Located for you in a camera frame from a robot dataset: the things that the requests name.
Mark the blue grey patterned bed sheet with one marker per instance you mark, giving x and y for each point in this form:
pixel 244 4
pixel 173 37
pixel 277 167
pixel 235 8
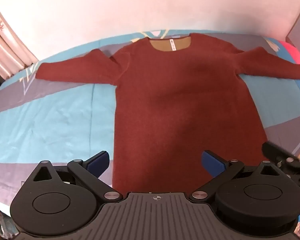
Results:
pixel 52 120

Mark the dark red knit sweater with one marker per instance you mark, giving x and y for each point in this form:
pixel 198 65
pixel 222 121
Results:
pixel 185 110

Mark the pale patterned curtain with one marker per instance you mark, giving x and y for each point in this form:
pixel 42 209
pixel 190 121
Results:
pixel 7 47

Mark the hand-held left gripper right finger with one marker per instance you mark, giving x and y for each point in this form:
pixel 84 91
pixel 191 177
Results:
pixel 213 165

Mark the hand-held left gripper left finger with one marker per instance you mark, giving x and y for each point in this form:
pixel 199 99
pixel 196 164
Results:
pixel 100 164

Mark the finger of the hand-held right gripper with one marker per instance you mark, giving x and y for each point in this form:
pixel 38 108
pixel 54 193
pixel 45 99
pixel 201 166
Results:
pixel 277 153

